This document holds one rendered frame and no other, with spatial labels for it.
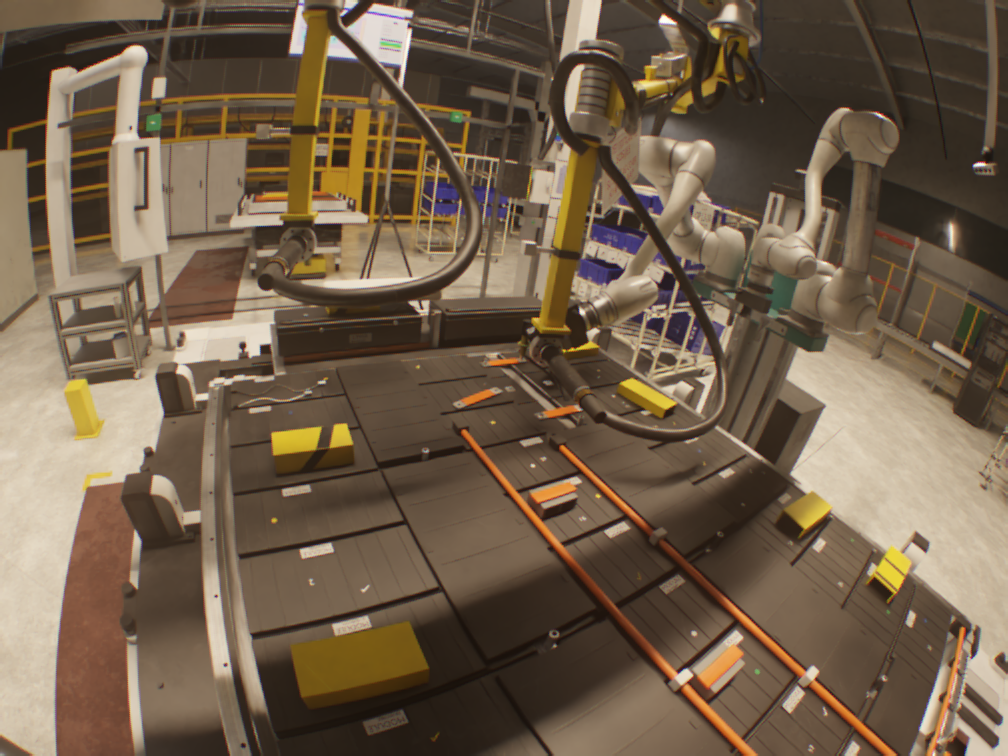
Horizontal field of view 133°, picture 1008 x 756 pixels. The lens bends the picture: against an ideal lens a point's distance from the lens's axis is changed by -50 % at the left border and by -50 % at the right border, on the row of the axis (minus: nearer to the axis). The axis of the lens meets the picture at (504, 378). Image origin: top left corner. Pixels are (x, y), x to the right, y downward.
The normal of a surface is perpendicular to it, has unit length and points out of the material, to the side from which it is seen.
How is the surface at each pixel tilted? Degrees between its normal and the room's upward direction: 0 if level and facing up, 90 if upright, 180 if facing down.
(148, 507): 90
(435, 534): 0
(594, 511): 0
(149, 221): 90
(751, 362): 90
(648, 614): 0
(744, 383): 90
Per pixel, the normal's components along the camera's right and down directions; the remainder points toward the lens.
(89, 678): 0.14, -0.88
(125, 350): 0.73, 0.40
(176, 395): 0.50, 0.46
